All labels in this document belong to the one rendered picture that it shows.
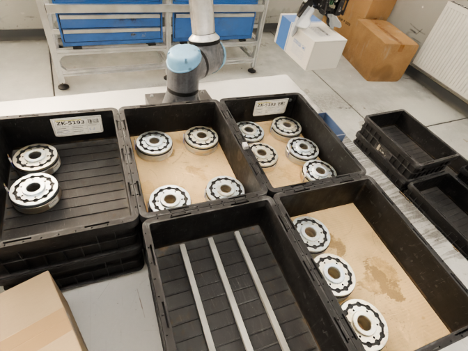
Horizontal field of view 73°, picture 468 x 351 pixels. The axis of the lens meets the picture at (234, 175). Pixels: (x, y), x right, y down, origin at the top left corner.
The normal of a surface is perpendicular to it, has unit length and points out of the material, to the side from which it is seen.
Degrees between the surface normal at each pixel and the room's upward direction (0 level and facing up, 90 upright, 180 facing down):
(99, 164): 0
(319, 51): 90
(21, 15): 90
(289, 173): 0
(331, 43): 90
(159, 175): 0
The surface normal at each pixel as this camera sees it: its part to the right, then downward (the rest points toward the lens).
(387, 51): 0.20, 0.72
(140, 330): 0.15, -0.68
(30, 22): 0.40, 0.70
